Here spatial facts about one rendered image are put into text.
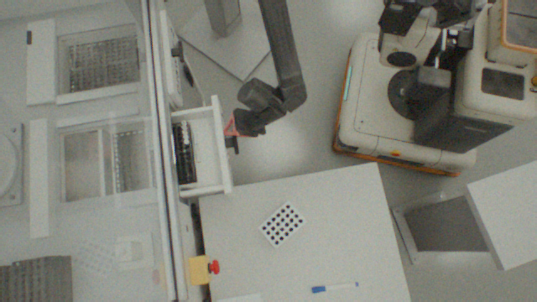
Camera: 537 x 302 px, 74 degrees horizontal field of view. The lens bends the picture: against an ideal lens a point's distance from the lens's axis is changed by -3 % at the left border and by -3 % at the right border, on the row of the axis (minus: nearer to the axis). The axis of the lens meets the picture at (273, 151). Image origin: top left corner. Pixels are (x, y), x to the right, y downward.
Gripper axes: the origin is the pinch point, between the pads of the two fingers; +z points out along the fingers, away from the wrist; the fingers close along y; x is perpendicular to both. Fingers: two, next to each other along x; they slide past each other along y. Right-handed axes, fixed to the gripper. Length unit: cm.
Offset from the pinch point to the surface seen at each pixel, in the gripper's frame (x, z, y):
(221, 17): -88, 45, -48
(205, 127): -5.1, 10.0, 0.8
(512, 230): 42, -49, -66
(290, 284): 45.1, 2.8, -17.2
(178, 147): 1.7, 11.1, 10.5
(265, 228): 27.6, 5.8, -13.7
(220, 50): -80, 62, -59
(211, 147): 1.4, 9.2, -0.1
